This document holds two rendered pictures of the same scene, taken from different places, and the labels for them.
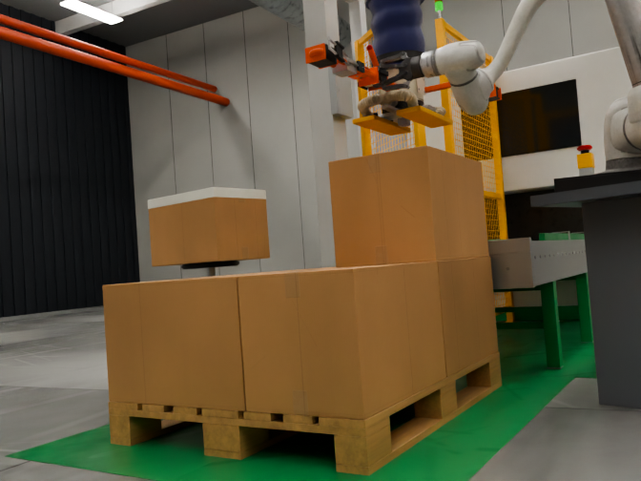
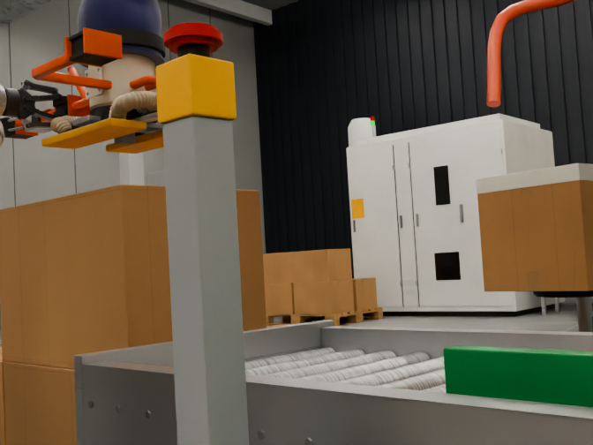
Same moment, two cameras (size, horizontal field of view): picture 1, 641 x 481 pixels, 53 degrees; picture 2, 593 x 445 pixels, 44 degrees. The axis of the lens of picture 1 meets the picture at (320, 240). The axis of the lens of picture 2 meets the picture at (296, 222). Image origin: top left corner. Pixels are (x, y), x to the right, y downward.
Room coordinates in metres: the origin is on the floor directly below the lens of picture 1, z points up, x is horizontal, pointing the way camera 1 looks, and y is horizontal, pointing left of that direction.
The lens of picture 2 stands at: (3.41, -2.12, 0.76)
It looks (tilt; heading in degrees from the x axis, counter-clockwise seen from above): 3 degrees up; 102
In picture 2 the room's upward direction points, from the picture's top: 3 degrees counter-clockwise
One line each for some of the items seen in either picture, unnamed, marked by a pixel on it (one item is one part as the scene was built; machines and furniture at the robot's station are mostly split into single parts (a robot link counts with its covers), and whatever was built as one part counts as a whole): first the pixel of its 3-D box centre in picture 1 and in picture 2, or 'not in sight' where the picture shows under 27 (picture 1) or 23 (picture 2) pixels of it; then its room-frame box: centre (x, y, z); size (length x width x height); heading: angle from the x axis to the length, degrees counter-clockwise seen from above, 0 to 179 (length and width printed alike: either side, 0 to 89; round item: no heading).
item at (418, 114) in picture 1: (425, 114); (91, 128); (2.54, -0.45, 1.12); 0.34 x 0.10 x 0.05; 148
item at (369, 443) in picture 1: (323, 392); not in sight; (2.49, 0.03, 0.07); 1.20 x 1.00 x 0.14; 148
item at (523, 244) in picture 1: (451, 250); (223, 348); (2.90, -0.58, 0.58); 0.70 x 0.03 x 0.06; 58
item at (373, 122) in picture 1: (382, 122); (154, 135); (2.64, -0.29, 1.12); 0.34 x 0.10 x 0.05; 148
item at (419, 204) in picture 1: (413, 211); (127, 278); (2.58, -0.38, 0.74); 0.60 x 0.40 x 0.40; 148
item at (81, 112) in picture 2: (373, 78); (74, 109); (2.38, -0.24, 1.23); 0.10 x 0.08 x 0.06; 58
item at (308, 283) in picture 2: not in sight; (319, 286); (1.65, 7.07, 0.45); 1.21 x 1.02 x 0.90; 152
